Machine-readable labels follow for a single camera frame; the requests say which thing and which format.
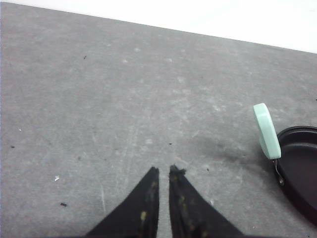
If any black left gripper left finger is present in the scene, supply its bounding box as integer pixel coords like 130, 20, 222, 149
85, 167, 159, 238

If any black frying pan mint handle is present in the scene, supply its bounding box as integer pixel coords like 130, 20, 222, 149
253, 103, 317, 224

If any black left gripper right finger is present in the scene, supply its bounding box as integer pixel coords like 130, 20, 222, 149
169, 165, 244, 238

